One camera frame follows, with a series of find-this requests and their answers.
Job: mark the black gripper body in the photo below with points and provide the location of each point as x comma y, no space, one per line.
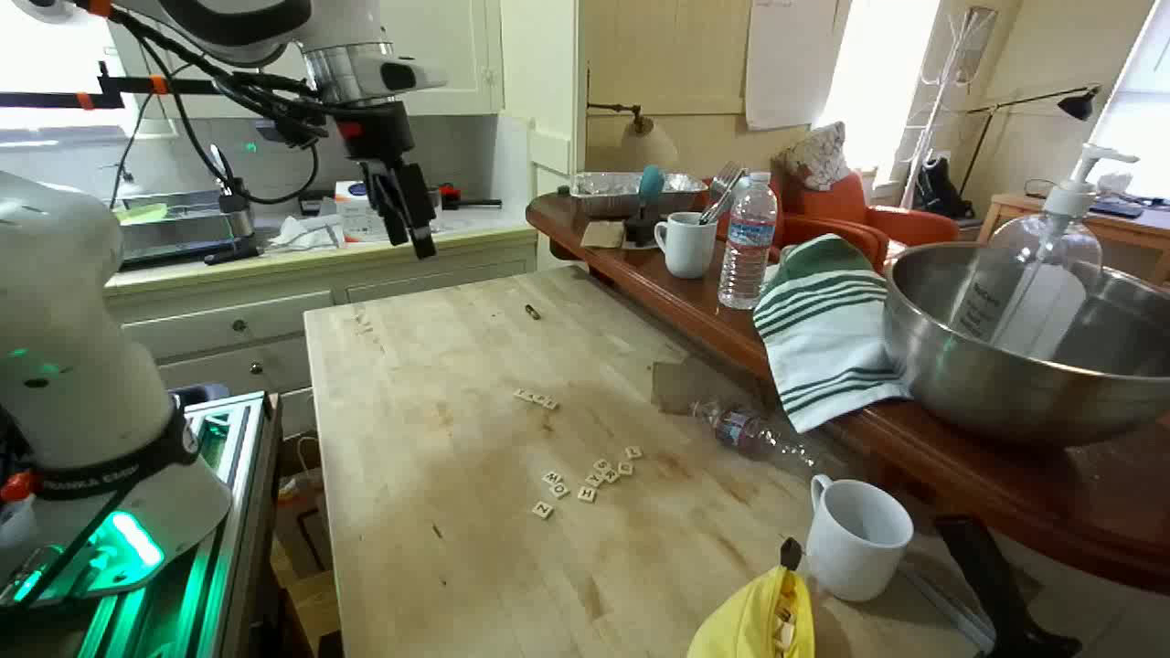
378,135

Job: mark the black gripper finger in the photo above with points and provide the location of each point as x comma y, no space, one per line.
424,214
388,208

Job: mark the cream letter tile S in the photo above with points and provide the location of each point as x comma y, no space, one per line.
594,482

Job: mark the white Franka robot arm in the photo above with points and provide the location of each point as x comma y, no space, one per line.
76,341

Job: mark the white crumpled cloth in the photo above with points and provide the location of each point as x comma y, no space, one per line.
313,232

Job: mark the white cabinet counter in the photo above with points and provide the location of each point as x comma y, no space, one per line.
244,317

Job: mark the aluminium foil tray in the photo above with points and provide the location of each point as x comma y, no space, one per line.
604,183

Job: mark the cream shade desk lamp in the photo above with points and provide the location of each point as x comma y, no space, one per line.
644,141

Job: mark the white ceramic mug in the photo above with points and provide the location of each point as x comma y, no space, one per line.
688,243
855,544

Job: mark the cream letter tile A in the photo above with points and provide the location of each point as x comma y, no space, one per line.
550,482

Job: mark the cream letter tile U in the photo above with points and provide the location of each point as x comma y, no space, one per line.
601,465

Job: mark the cream letter tile P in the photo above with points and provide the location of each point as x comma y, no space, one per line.
560,490

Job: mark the cream letter tile H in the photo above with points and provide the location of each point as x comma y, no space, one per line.
632,454

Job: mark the cream letter tile T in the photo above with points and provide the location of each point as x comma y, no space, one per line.
543,511

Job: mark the cream letter tile Y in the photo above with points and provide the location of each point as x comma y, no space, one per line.
623,465

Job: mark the cream letter tile R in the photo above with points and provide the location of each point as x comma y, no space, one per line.
611,478

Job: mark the cream letter tile E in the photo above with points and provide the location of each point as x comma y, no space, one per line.
587,497

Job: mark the clear plastic water bottle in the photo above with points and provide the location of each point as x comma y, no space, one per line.
747,243

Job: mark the black boom rod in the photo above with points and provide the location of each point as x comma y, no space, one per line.
49,98

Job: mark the crushed clear plastic bottle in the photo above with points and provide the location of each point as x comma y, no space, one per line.
745,431

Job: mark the white plush bundle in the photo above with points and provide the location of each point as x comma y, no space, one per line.
817,150

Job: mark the green striped white towel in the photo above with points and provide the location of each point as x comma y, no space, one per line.
825,331

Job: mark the orange chair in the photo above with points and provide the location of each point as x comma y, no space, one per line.
900,225

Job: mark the yellow banana toy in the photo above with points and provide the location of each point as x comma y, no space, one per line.
756,617

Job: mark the white coat stand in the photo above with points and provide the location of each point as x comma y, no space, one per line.
945,98

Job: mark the steel mixing bowl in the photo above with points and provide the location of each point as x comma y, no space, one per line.
1011,377

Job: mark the clear pump sanitizer bottle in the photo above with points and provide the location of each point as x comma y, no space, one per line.
1037,280

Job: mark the black desk lamp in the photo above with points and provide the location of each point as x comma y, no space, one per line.
1082,104

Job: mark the dark brown wooden table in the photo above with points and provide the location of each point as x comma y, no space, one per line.
1048,488

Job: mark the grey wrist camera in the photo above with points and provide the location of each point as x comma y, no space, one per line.
413,76

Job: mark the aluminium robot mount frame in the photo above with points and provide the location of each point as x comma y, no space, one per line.
207,537

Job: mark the white wall paper sheet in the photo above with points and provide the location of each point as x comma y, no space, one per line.
792,59

